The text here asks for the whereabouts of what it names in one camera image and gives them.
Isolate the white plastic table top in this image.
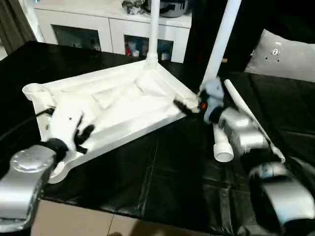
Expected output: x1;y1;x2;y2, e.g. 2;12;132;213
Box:
21;60;203;185

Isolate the white plastic table leg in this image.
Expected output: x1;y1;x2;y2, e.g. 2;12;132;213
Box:
199;0;244;91
144;0;161;72
223;78;286;163
212;122;234;163

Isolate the black work mat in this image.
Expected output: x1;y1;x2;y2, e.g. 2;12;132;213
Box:
0;40;315;236

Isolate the grey cushion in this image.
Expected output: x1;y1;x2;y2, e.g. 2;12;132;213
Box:
244;29;315;83

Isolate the white sideboard cabinet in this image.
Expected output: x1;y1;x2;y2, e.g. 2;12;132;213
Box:
31;0;193;63

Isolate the black sofa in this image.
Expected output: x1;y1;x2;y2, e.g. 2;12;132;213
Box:
184;0;315;74

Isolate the black tangled clutter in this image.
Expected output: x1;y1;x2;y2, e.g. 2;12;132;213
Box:
121;0;146;16

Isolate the grey brown curtain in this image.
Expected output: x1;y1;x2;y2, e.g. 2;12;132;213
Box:
0;0;33;55

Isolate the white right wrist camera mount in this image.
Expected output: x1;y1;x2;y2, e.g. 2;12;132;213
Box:
200;78;226;124

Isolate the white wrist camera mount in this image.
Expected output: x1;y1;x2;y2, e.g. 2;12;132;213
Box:
200;78;226;124
47;100;86;158

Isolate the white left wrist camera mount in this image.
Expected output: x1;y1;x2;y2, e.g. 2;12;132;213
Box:
47;100;86;158

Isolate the grey helmet with black strap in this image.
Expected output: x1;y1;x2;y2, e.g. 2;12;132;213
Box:
147;0;190;18

